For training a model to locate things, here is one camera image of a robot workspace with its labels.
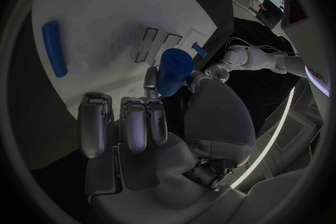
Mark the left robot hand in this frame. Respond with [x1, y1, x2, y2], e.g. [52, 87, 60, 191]
[203, 62, 231, 84]

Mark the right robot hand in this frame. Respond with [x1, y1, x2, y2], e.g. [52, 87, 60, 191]
[76, 66, 258, 223]

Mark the blue short cylinder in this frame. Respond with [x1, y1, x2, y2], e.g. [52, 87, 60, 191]
[155, 48, 195, 97]

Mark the white task board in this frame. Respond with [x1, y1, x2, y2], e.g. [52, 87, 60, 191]
[31, 0, 218, 123]

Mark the blue peg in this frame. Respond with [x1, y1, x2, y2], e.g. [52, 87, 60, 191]
[191, 42, 209, 58]

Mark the desk with screen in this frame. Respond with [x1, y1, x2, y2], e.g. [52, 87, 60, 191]
[247, 0, 286, 24]

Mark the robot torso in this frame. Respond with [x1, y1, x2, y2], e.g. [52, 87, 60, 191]
[280, 0, 332, 99]

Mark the blue long cylinder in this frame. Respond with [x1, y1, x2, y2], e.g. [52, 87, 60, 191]
[40, 20, 69, 78]

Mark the white cable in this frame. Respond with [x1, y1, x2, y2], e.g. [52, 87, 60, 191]
[225, 36, 300, 56]

